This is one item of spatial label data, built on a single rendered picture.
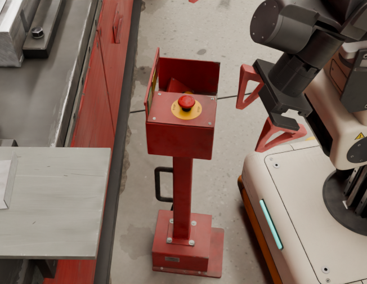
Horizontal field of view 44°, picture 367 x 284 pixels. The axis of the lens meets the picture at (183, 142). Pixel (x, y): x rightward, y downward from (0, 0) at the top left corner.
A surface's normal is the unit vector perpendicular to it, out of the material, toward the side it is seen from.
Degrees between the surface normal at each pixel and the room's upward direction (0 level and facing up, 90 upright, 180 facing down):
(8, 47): 90
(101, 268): 0
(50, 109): 0
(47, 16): 0
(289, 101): 27
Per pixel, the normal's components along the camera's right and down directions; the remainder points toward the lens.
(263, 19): -0.86, -0.15
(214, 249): 0.01, -0.65
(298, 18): 0.23, 0.73
